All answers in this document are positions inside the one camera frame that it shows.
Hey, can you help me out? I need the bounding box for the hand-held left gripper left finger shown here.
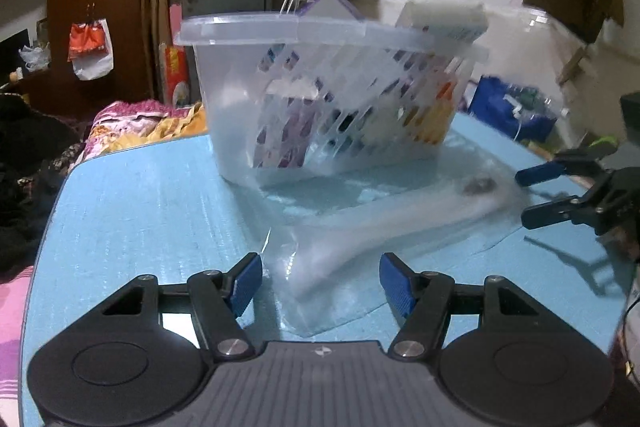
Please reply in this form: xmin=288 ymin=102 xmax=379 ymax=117
xmin=85 ymin=252 xmax=263 ymax=362

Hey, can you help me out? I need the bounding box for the red printed packet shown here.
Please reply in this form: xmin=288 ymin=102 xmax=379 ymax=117
xmin=165 ymin=44 xmax=190 ymax=108

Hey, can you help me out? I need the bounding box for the pink floral blanket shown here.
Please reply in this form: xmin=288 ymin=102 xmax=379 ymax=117
xmin=0 ymin=267 xmax=36 ymax=427

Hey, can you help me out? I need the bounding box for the clear plastic bag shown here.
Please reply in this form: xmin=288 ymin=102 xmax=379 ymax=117
xmin=260 ymin=142 xmax=526 ymax=338

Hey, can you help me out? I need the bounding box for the blue shopping bag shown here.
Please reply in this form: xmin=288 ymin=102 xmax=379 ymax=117
xmin=470 ymin=77 xmax=558 ymax=142

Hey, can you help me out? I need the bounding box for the white crumpled plastic bag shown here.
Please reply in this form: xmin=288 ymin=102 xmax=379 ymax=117
xmin=19 ymin=46 xmax=51 ymax=72

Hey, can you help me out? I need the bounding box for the orange yellow blanket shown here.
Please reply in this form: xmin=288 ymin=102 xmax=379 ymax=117
xmin=82 ymin=102 xmax=208 ymax=158

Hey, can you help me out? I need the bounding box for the purple soft packet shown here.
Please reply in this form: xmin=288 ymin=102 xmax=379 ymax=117
xmin=252 ymin=0 xmax=371 ymax=170

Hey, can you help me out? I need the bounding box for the pile of black clothes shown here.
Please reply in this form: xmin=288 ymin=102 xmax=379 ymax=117
xmin=0 ymin=92 xmax=81 ymax=278

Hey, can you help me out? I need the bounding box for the red orange hanging bag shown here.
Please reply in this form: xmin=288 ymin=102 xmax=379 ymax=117
xmin=67 ymin=19 xmax=113 ymax=80

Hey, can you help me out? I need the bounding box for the black cable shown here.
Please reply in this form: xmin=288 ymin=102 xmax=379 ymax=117
xmin=620 ymin=292 xmax=640 ymax=380

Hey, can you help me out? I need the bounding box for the white plastic basket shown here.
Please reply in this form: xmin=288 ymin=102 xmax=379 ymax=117
xmin=174 ymin=11 xmax=488 ymax=188

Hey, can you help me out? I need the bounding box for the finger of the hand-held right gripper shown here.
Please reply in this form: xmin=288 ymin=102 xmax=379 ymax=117
xmin=521 ymin=192 xmax=603 ymax=230
xmin=515 ymin=147 xmax=608 ymax=188

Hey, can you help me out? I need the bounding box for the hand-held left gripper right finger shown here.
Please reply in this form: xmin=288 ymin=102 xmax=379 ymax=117
xmin=379 ymin=253 xmax=556 ymax=362

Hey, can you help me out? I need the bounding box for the white cardboard box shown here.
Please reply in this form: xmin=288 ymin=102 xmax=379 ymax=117
xmin=395 ymin=1 xmax=490 ymax=45

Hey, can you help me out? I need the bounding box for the black television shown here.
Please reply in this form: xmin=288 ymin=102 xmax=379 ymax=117
xmin=0 ymin=29 xmax=31 ymax=72

